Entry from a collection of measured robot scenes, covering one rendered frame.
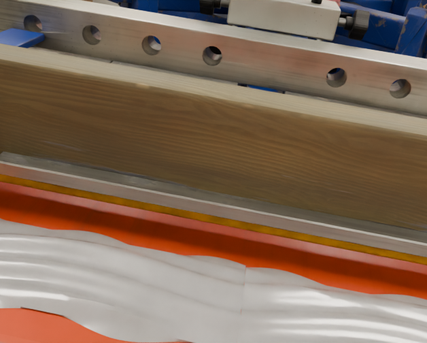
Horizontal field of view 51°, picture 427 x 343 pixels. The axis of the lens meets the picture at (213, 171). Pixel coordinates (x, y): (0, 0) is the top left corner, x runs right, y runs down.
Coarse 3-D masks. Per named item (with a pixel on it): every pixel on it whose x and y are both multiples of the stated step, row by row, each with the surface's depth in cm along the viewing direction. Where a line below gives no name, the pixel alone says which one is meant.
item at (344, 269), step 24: (264, 240) 32; (288, 240) 32; (264, 264) 30; (288, 264) 30; (312, 264) 30; (336, 264) 30; (360, 264) 31; (384, 264) 31; (408, 264) 32; (360, 288) 29; (384, 288) 29; (408, 288) 29
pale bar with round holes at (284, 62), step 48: (0, 0) 49; (48, 0) 50; (48, 48) 51; (96, 48) 50; (144, 48) 50; (192, 48) 48; (240, 48) 48; (288, 48) 47; (336, 48) 48; (336, 96) 49; (384, 96) 48
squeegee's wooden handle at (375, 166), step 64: (0, 64) 27; (64, 64) 27; (0, 128) 29; (64, 128) 28; (128, 128) 28; (192, 128) 27; (256, 128) 26; (320, 128) 26; (384, 128) 25; (256, 192) 28; (320, 192) 28; (384, 192) 27
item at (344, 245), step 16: (0, 176) 32; (64, 192) 32; (80, 192) 32; (144, 208) 32; (160, 208) 31; (224, 224) 31; (240, 224) 31; (304, 240) 31; (320, 240) 31; (336, 240) 31; (384, 256) 31; (400, 256) 30; (416, 256) 30
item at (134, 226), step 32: (0, 192) 32; (32, 192) 33; (32, 224) 30; (64, 224) 30; (96, 224) 31; (128, 224) 31; (160, 224) 32; (192, 224) 32; (224, 256) 30; (0, 320) 23; (32, 320) 23; (64, 320) 24
